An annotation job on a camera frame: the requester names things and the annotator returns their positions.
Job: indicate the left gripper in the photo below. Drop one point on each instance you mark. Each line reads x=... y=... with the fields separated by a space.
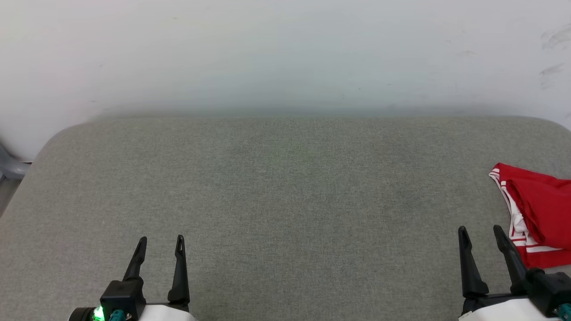
x=122 y=298

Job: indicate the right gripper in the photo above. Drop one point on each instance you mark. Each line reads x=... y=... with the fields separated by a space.
x=544 y=294

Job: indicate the red garment with white trim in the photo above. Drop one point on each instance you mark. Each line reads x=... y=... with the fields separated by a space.
x=542 y=209

